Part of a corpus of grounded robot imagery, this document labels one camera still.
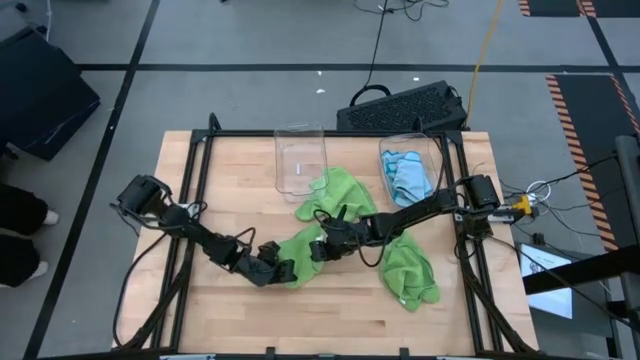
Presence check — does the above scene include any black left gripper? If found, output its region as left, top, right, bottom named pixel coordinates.
left=234, top=242, right=299, bottom=288

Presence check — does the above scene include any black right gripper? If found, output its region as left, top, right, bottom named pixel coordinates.
left=308, top=203, right=376, bottom=264

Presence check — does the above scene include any green microfiber towel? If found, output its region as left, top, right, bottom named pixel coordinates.
left=293, top=166, right=380, bottom=225
left=277, top=224, right=327, bottom=290
left=378, top=232, right=442, bottom=313

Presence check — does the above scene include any clear plastic bin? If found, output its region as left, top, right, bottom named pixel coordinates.
left=273, top=123, right=330, bottom=204
left=378, top=132, right=445, bottom=210

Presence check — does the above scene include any monitor with white screen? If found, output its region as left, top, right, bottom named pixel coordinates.
left=519, top=241, right=574, bottom=320

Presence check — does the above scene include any black diagonal bar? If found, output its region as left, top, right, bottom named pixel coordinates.
left=522, top=243, right=640, bottom=296

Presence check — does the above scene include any person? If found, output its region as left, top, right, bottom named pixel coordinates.
left=0, top=183, right=60, bottom=290

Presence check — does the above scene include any black mat with orange stripes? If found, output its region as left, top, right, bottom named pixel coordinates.
left=544, top=72, right=640, bottom=252
left=517, top=0, right=640, bottom=19

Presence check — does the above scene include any large black case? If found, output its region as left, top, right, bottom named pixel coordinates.
left=0, top=27, right=101, bottom=162

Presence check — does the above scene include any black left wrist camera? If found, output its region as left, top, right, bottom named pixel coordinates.
left=257, top=241, right=281, bottom=261

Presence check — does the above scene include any black left wrist camera cable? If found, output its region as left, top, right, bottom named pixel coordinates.
left=219, top=227, right=259, bottom=261

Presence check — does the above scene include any black metal table frame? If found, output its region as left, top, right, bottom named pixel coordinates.
left=112, top=112, right=540, bottom=360

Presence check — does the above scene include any black floor cable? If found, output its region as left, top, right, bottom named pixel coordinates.
left=349, top=0, right=450, bottom=107

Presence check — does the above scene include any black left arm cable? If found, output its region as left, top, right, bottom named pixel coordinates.
left=112, top=232, right=169, bottom=350

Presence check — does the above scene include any white coiled cable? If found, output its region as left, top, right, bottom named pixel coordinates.
left=525, top=179, right=552, bottom=201

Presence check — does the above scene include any yellow cable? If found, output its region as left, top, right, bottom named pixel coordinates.
left=463, top=0, right=504, bottom=127

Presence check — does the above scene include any grey post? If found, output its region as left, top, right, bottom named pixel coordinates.
left=613, top=133, right=640, bottom=326

